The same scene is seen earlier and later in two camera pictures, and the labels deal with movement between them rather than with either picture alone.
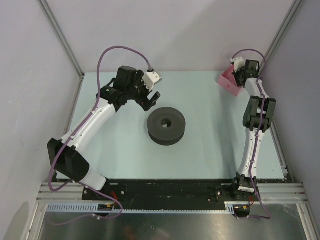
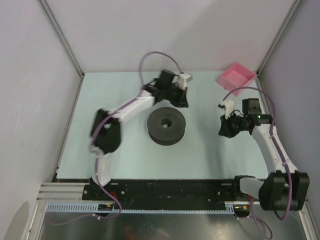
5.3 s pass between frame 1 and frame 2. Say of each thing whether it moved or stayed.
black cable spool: stayed
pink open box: stayed
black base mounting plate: stayed
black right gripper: moved
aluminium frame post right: stayed
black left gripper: moved
